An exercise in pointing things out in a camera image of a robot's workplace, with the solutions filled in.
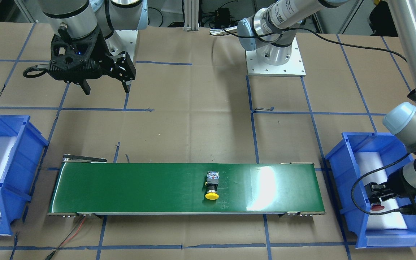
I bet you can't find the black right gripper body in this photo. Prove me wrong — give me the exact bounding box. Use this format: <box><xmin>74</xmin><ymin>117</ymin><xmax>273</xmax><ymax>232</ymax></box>
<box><xmin>47</xmin><ymin>27</ymin><xmax>117</xmax><ymax>81</ymax></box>

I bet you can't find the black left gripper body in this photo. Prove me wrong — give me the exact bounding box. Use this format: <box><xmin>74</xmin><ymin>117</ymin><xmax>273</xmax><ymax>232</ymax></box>
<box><xmin>387</xmin><ymin>170</ymin><xmax>416</xmax><ymax>215</ymax></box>

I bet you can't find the red mushroom push button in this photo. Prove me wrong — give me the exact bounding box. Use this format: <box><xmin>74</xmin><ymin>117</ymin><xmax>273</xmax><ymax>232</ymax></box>
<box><xmin>370</xmin><ymin>203</ymin><xmax>385</xmax><ymax>211</ymax></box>

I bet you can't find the yellow mushroom push button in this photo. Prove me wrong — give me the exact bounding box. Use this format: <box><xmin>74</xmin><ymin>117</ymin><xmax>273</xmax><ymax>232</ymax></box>
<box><xmin>205</xmin><ymin>171</ymin><xmax>220</xmax><ymax>200</ymax></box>

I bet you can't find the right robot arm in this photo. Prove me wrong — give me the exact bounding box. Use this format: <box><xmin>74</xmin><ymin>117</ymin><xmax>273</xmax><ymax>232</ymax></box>
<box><xmin>40</xmin><ymin>0</ymin><xmax>325</xmax><ymax>216</ymax></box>

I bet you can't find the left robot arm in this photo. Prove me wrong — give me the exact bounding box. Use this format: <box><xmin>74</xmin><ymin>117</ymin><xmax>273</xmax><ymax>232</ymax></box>
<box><xmin>234</xmin><ymin>0</ymin><xmax>416</xmax><ymax>216</ymax></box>

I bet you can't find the blue storage bin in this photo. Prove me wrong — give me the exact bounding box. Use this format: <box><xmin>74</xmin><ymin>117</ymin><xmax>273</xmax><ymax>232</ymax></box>
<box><xmin>325</xmin><ymin>132</ymin><xmax>416</xmax><ymax>248</ymax></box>
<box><xmin>0</xmin><ymin>115</ymin><xmax>48</xmax><ymax>236</ymax></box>

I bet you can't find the clear bin label holder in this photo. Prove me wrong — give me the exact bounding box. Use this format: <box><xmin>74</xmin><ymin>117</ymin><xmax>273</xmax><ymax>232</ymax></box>
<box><xmin>365</xmin><ymin>235</ymin><xmax>416</xmax><ymax>247</ymax></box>

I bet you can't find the green conveyor belt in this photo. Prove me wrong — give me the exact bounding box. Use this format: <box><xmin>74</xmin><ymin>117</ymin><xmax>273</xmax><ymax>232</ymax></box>
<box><xmin>48</xmin><ymin>160</ymin><xmax>325</xmax><ymax>216</ymax></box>

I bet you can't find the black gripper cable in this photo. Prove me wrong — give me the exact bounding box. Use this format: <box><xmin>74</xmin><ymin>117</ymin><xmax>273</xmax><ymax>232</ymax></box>
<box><xmin>351</xmin><ymin>153</ymin><xmax>412</xmax><ymax>216</ymax></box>

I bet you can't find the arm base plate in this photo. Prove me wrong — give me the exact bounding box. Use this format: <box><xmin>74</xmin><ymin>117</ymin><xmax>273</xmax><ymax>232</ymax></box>
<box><xmin>246</xmin><ymin>38</ymin><xmax>307</xmax><ymax>77</ymax></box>
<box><xmin>105</xmin><ymin>30</ymin><xmax>139</xmax><ymax>62</ymax></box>

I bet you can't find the aluminium frame post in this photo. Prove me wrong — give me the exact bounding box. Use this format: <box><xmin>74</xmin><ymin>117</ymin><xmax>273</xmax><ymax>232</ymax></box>
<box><xmin>182</xmin><ymin>0</ymin><xmax>200</xmax><ymax>32</ymax></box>

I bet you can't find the red black wire pair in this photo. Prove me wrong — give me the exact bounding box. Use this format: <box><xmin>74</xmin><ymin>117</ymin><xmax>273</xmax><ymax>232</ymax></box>
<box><xmin>45</xmin><ymin>215</ymin><xmax>87</xmax><ymax>260</ymax></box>

